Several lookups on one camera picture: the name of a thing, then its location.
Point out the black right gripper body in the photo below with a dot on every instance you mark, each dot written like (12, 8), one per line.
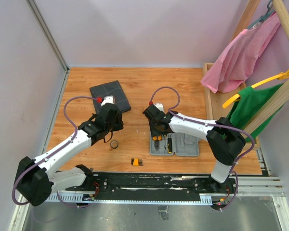
(155, 131)

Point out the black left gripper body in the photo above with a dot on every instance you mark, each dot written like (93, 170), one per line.
(116, 125)

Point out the orange black pliers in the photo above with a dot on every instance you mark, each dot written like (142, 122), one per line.
(157, 140)

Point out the black yellow slim screwdriver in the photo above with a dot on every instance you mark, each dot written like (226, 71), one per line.
(169, 146)

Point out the grey plastic tool case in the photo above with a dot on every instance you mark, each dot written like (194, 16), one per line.
(183, 145)

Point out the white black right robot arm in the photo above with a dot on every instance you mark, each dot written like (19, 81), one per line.
(225, 141)

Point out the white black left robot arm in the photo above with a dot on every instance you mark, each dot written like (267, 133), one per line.
(62, 156)

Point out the black tape roll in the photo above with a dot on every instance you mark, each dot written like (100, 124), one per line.
(114, 144)

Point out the dark grey checked cloth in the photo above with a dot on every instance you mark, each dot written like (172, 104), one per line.
(114, 89)

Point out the orange black hex key set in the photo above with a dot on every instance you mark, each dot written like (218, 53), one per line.
(136, 162)

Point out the pink shirt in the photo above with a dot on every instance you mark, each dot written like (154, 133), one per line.
(236, 63)

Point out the green shirt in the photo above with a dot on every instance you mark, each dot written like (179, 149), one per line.
(251, 101)

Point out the yellow clothes hanger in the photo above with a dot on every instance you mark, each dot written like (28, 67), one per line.
(235, 98)

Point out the teal clothes hanger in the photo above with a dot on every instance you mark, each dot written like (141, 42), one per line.
(264, 17)

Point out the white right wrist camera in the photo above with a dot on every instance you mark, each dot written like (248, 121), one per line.
(159, 106)

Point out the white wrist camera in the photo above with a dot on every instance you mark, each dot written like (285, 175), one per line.
(159, 106)
(108, 99)

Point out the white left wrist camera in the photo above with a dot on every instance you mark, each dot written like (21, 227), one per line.
(108, 99)

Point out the wooden clothes rack frame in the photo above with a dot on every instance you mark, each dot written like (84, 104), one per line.
(280, 97)

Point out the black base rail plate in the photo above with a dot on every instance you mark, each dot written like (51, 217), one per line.
(137, 187)

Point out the aluminium frame rail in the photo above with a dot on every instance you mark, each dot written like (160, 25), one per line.
(246, 186)

